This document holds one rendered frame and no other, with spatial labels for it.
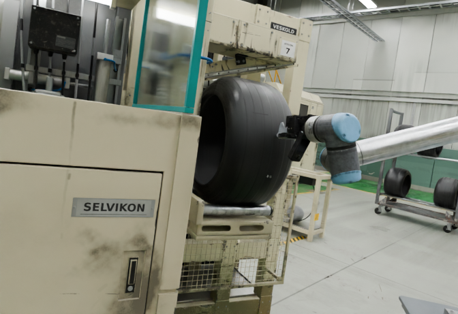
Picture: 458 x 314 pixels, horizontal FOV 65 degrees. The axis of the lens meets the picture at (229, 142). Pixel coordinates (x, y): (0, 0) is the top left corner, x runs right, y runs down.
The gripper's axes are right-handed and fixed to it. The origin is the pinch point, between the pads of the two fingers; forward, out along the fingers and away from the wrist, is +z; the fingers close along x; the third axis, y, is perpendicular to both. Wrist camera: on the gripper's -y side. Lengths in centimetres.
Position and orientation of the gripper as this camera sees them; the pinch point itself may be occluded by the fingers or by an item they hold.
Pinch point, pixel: (279, 137)
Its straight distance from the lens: 140.5
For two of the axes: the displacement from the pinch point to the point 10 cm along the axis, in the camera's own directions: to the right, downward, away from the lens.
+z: -4.5, 0.1, 8.9
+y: 0.8, -9.9, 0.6
